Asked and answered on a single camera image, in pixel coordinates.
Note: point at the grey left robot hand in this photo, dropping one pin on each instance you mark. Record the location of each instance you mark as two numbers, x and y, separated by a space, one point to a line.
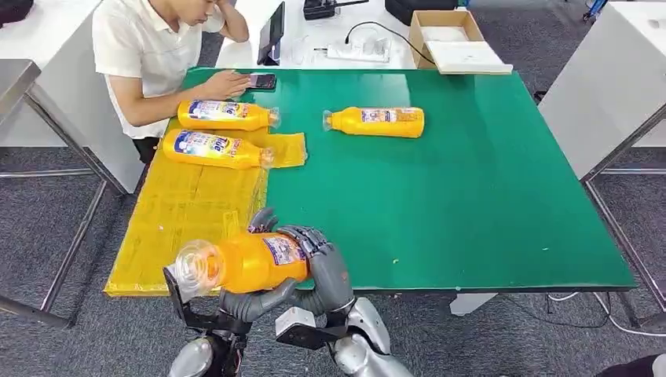
249 304

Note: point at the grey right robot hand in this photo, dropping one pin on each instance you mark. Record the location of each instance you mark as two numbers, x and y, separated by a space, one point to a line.
330 276

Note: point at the orange detergent bottle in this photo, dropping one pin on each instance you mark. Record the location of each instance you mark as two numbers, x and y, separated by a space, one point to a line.
208 151
380 127
223 115
249 265

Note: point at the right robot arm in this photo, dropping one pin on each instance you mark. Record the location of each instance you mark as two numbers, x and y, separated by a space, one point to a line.
364 343

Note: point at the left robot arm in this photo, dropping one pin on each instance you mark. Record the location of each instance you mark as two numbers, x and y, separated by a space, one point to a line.
190 359

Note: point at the yellow plastic sheet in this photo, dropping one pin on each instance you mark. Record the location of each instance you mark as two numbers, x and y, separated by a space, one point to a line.
187 218

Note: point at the white table leg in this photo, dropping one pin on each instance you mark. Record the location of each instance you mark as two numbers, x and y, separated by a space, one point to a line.
471 303

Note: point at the green table mat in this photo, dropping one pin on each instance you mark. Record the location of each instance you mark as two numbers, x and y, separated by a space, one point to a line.
442 182

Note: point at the black smartphone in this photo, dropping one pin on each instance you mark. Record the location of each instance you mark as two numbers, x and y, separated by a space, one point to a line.
262 81

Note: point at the person's right hand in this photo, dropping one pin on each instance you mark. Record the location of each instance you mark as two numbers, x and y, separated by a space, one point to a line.
226 84

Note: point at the person's hand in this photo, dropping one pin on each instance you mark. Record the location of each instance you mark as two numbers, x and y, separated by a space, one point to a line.
226 84
225 7

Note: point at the white power strip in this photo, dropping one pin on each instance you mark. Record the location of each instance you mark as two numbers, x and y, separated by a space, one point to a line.
354 52

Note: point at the white desk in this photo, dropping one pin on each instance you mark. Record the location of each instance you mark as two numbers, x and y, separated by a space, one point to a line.
312 28

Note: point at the black tablet on stand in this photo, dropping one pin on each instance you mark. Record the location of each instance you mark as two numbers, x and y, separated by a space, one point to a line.
270 31

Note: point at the brown cardboard box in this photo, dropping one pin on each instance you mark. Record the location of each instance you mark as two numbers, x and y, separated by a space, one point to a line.
416 36

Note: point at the white foam lid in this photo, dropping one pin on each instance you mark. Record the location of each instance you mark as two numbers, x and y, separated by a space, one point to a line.
468 57

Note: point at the black device with antenna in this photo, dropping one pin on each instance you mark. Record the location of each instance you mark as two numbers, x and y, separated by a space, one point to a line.
320 9

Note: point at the white foam insert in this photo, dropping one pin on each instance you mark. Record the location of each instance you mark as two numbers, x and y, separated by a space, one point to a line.
445 34

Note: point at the person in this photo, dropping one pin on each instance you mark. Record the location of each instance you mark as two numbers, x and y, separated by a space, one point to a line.
140 41

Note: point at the person's left hand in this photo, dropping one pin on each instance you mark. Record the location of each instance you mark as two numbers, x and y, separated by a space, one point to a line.
225 7

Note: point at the steel table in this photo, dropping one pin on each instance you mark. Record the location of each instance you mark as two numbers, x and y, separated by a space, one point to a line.
15 83

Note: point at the white table with metal legs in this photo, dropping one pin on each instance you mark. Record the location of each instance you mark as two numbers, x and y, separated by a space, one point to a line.
603 88

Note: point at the blue object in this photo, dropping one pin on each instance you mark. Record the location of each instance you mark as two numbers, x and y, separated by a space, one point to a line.
596 8

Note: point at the black bag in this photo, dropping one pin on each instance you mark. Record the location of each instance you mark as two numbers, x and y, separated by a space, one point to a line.
13 9

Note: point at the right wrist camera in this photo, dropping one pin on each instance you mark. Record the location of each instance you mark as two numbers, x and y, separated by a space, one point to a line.
294 320

